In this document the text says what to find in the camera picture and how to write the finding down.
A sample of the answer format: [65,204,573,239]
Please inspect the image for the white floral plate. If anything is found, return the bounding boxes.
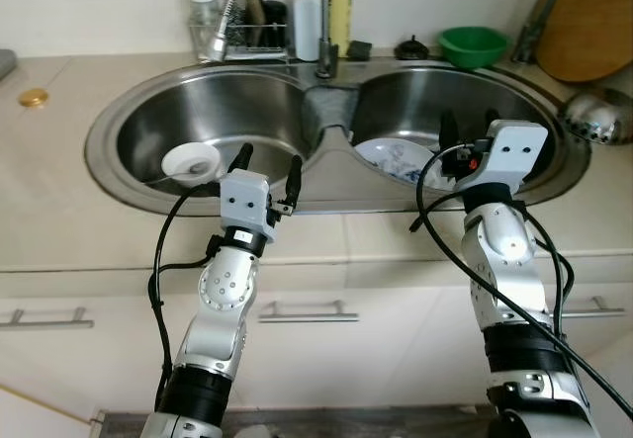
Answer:
[354,137,466,192]

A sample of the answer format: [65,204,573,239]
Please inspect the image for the double stainless steel sink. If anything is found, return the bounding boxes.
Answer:
[84,59,592,217]

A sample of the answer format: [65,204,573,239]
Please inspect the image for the steel wire rack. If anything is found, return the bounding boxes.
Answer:
[188,21,295,62]

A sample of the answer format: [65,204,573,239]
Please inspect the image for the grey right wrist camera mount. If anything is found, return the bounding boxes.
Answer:
[471,119,551,195]

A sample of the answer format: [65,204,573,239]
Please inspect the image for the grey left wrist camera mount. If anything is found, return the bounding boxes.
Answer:
[219,169,277,243]

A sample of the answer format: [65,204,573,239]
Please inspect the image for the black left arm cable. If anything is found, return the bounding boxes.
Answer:
[147,183,225,409]

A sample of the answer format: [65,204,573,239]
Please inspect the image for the plain white bottle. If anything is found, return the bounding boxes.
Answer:
[293,0,323,61]

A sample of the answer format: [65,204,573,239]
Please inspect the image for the green plastic bowl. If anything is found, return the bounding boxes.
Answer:
[438,27,511,70]

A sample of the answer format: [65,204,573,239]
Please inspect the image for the steel spring hose faucet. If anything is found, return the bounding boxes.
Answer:
[205,0,339,81]

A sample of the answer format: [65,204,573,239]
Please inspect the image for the beige kitchen cabinet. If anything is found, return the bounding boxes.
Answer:
[0,250,633,429]

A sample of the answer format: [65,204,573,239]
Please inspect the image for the small black sponge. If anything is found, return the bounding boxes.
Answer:
[346,40,374,61]

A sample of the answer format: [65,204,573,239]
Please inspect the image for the shiny steel bowl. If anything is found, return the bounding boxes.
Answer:
[562,87,633,146]

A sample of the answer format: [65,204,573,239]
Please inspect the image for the round wooden cutting board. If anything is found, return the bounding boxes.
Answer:
[534,0,633,84]

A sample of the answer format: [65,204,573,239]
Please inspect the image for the black cup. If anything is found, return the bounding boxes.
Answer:
[261,0,291,48]

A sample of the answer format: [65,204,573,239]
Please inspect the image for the dark metal tongs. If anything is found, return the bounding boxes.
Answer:
[509,0,573,65]

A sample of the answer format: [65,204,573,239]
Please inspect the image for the black sink plug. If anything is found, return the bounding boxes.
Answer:
[394,35,431,61]

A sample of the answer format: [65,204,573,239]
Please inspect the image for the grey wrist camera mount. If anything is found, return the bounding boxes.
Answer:
[471,119,551,195]
[219,169,277,243]

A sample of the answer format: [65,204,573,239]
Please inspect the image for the small gold cap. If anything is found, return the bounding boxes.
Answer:
[18,88,50,109]

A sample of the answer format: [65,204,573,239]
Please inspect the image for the small white dish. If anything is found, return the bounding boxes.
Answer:
[161,144,224,184]

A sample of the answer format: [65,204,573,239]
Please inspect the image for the steel bar cabinet handle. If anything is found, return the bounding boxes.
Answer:
[0,307,95,330]
[564,298,626,318]
[259,301,359,322]

